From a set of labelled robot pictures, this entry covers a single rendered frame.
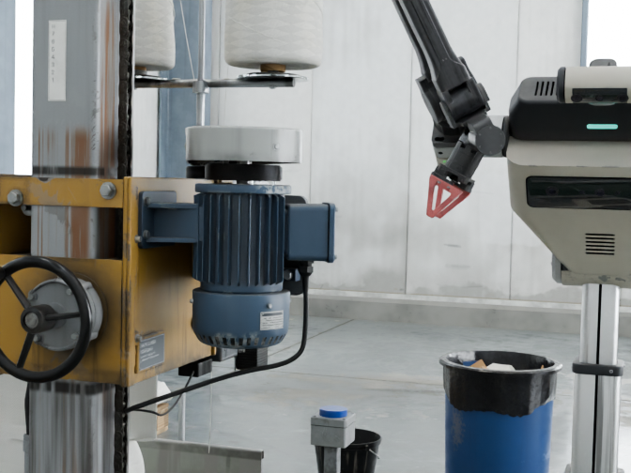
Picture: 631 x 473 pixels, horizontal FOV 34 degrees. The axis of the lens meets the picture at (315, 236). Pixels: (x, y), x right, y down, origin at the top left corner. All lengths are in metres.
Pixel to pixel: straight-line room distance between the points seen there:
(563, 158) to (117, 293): 1.01
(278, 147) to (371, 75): 8.70
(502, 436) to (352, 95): 6.61
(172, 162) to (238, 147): 9.12
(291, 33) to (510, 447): 2.64
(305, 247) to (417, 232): 8.50
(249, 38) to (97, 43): 0.25
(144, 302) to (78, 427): 0.21
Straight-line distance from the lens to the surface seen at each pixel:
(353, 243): 10.23
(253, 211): 1.56
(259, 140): 1.53
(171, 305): 1.70
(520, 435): 4.07
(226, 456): 2.39
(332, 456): 2.27
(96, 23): 1.60
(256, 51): 1.69
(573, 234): 2.28
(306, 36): 1.71
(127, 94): 1.62
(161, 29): 1.83
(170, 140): 10.66
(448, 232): 10.01
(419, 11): 1.98
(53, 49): 1.63
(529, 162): 2.17
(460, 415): 4.10
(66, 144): 1.61
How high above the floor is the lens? 1.34
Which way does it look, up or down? 3 degrees down
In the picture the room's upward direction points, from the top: 1 degrees clockwise
